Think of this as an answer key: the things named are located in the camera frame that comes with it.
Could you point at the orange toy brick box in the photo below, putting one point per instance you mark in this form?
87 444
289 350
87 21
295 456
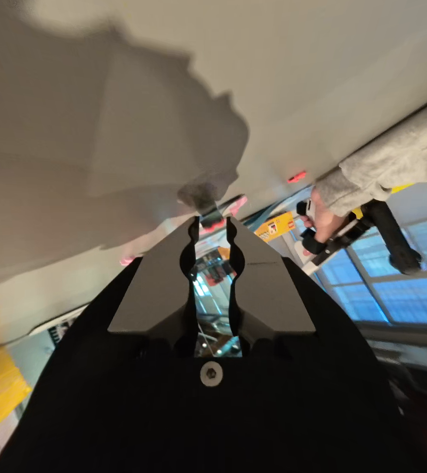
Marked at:
274 227

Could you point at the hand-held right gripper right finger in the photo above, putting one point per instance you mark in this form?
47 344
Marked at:
272 295

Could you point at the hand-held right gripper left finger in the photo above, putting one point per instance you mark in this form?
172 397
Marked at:
154 295

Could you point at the person's left hand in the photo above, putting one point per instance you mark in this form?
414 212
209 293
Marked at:
326 221

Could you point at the window with dark frame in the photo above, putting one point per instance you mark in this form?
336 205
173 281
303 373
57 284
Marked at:
402 295

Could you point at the red black machine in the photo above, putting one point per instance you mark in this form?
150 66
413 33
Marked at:
215 275

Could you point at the red toy brick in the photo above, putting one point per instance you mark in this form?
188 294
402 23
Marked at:
296 176

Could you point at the person's left forearm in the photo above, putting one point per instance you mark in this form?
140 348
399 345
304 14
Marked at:
391 162

